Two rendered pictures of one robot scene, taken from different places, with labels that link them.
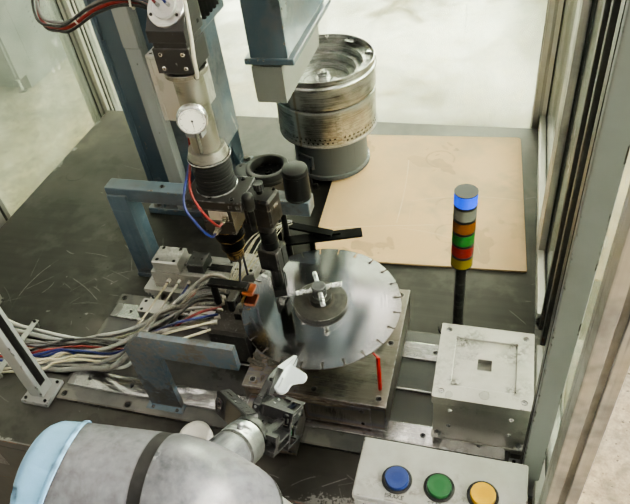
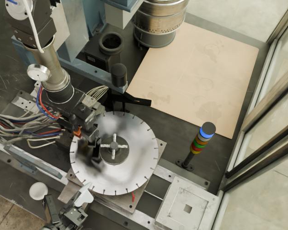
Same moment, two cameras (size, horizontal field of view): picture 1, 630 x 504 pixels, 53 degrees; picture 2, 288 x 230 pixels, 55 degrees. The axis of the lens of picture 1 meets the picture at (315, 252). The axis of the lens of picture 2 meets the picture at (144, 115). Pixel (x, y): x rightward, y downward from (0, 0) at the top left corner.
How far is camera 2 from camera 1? 55 cm
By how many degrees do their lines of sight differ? 21
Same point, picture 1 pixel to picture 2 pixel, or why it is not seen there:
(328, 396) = (106, 197)
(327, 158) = (149, 36)
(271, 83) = (115, 16)
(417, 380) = (156, 189)
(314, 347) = (103, 179)
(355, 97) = (173, 11)
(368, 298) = (140, 154)
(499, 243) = (224, 117)
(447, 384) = (165, 215)
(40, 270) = not seen: outside the picture
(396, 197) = (180, 69)
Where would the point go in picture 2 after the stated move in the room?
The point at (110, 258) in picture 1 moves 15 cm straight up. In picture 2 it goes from (18, 63) to (8, 44)
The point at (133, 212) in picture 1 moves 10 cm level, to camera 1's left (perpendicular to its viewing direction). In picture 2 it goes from (28, 54) to (4, 51)
